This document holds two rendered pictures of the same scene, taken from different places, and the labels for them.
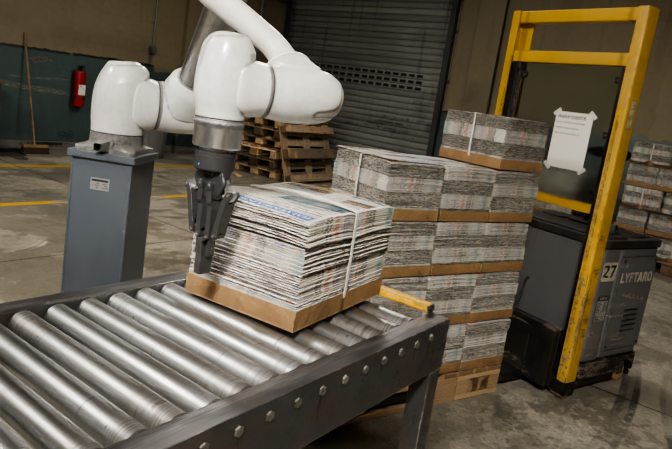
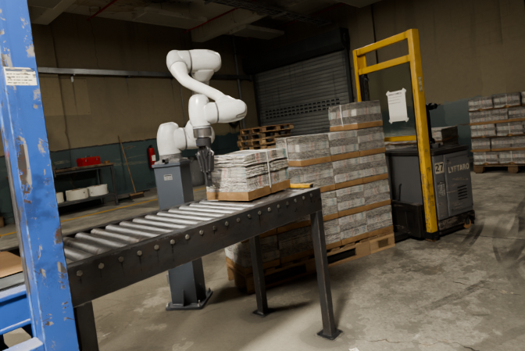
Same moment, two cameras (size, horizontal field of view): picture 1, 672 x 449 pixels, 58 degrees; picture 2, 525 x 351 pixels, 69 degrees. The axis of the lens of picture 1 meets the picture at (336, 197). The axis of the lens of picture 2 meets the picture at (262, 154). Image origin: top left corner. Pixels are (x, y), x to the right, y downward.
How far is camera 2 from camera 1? 79 cm
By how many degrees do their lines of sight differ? 10
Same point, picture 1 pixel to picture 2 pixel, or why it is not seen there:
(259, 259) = (230, 177)
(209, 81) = (194, 113)
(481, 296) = (369, 195)
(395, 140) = not seen: hidden behind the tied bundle
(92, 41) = (153, 130)
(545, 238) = (402, 160)
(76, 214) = (161, 192)
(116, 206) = (176, 184)
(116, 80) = (165, 131)
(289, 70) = (222, 102)
